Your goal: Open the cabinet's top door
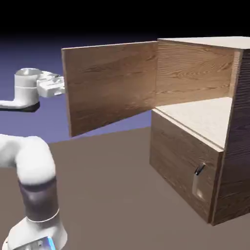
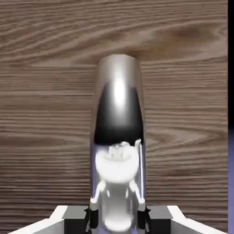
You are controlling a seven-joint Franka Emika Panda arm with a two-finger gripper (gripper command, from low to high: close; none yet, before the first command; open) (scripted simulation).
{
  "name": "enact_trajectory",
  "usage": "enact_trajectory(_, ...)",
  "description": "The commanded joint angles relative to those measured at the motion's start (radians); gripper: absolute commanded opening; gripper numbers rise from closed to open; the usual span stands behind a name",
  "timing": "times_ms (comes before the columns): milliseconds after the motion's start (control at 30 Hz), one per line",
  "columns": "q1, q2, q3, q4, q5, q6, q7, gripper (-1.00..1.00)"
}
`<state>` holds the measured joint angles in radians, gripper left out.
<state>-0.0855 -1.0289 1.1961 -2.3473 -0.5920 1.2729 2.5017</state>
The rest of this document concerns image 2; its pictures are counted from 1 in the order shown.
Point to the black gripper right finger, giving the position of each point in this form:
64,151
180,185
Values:
160,219

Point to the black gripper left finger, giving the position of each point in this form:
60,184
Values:
75,219

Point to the wooden cabinet door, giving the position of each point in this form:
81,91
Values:
45,109

